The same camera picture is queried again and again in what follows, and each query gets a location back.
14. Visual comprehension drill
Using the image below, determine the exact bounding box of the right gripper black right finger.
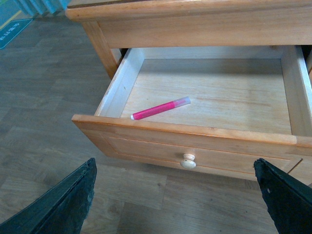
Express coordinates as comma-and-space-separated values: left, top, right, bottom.
253, 158, 312, 234

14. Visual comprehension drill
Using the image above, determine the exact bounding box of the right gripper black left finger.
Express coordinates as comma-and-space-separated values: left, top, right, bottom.
0, 158, 97, 234

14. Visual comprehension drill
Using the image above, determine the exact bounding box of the wooden drawer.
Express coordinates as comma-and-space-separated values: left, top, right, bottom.
72, 45, 312, 184

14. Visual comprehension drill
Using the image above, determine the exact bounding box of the pink marker with white caps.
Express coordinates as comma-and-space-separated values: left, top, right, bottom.
131, 97, 191, 120

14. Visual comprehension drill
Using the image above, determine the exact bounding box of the round wooden drawer knob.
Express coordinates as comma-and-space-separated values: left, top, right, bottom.
180, 153, 196, 169

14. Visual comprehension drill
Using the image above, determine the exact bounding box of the teal floor sign mat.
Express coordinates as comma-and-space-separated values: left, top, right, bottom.
0, 19, 33, 49

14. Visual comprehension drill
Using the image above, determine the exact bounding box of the wooden nightstand cabinet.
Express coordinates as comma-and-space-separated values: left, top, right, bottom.
66, 0, 312, 77

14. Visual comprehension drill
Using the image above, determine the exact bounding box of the pale green pleated curtain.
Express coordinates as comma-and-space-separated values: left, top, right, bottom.
14, 0, 71, 16

